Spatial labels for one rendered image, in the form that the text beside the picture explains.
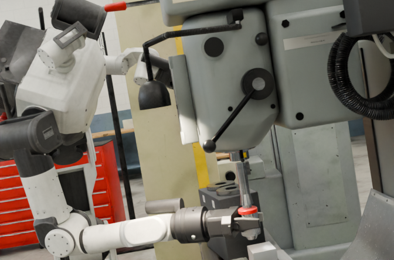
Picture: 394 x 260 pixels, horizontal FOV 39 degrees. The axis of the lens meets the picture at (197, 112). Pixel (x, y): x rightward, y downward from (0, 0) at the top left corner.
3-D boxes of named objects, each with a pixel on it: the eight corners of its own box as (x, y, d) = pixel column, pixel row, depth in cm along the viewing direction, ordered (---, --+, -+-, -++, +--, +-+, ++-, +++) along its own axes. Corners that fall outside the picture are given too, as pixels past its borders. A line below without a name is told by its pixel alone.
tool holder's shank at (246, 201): (256, 207, 134) (249, 161, 133) (246, 210, 132) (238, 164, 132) (248, 205, 137) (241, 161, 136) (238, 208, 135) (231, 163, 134)
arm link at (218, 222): (228, 209, 129) (179, 214, 133) (234, 250, 130) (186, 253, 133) (239, 197, 141) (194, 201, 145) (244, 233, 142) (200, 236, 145)
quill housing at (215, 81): (204, 158, 123) (180, 14, 121) (197, 149, 143) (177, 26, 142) (288, 144, 124) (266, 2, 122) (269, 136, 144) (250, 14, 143)
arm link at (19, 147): (4, 181, 143) (-13, 131, 140) (23, 168, 151) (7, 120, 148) (43, 174, 139) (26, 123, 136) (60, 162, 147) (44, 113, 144)
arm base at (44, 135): (2, 174, 145) (-21, 140, 139) (21, 143, 155) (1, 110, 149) (51, 166, 140) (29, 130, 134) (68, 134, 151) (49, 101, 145)
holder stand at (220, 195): (228, 264, 157) (217, 195, 156) (206, 246, 178) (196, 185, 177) (268, 254, 160) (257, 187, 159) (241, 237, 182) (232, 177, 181)
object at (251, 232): (265, 232, 134) (261, 210, 134) (250, 238, 131) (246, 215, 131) (252, 230, 138) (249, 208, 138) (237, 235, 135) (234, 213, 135)
